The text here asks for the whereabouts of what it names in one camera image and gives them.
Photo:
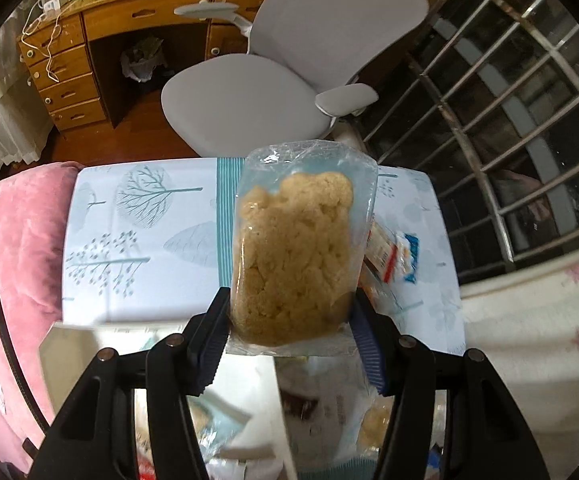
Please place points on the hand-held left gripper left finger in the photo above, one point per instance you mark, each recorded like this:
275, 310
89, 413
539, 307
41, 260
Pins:
212, 347

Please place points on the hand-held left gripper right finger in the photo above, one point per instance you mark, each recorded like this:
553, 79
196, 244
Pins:
372, 352

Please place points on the white red cookie packet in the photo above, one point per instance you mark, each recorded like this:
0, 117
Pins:
394, 255

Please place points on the crumbly cake clear bag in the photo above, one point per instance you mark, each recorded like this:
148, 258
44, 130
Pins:
289, 240

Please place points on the white plastic organizer tray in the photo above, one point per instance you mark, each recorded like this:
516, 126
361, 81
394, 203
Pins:
69, 350

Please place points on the white floral curtain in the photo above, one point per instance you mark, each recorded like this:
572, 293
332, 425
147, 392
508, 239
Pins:
529, 360

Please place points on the pink cushion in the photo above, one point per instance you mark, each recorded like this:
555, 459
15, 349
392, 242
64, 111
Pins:
14, 260

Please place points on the metal window grille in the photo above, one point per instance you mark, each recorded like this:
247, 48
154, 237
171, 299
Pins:
469, 150

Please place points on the grey office chair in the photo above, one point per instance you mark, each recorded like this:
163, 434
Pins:
239, 100

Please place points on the trash bin with bag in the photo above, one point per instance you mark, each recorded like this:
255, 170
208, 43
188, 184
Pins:
142, 62

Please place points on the wooden desk with drawers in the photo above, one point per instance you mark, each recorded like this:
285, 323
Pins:
134, 15

